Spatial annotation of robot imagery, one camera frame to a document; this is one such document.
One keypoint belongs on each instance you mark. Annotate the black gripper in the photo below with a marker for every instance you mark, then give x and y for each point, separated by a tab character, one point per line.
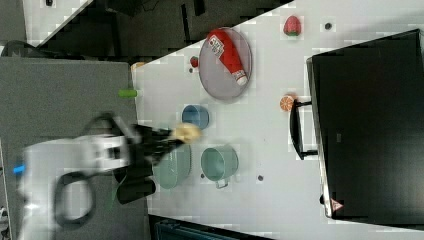
150	147

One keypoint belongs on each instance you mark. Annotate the toy orange slice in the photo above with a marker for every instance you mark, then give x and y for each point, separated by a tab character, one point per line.
287	102

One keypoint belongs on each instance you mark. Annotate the red ketchup bottle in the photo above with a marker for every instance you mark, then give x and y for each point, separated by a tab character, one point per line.
224	49

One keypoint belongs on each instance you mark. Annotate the peeled toy banana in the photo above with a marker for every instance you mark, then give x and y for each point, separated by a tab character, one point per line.
186	132

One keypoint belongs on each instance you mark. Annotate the red toy strawberry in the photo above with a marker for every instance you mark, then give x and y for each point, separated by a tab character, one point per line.
292	26

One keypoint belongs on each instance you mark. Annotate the green mug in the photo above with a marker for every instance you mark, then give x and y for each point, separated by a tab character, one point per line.
219	164

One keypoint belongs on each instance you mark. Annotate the pink round plate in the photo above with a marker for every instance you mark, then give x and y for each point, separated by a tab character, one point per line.
216	79

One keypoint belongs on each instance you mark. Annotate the small red toy fruit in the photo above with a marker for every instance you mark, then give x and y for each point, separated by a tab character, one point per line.
194	61

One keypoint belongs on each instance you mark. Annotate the black toaster oven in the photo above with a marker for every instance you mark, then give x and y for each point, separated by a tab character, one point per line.
364	123

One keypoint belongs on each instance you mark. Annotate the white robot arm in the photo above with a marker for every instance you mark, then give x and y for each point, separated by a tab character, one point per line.
128	152

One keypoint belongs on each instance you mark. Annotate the green toy vegetable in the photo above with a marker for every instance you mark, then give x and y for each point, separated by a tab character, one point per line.
127	93

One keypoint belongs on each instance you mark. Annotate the green perforated colander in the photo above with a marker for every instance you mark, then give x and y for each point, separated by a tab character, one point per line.
174	168

